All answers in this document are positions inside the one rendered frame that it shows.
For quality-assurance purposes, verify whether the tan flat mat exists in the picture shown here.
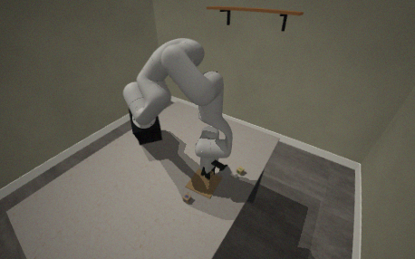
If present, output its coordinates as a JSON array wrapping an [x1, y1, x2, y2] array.
[[186, 168, 222, 199]]

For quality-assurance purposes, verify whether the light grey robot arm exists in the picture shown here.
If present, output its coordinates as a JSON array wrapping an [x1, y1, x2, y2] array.
[[123, 38, 233, 158]]

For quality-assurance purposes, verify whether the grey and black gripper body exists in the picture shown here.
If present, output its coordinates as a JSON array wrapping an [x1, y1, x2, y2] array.
[[200, 158, 218, 173]]

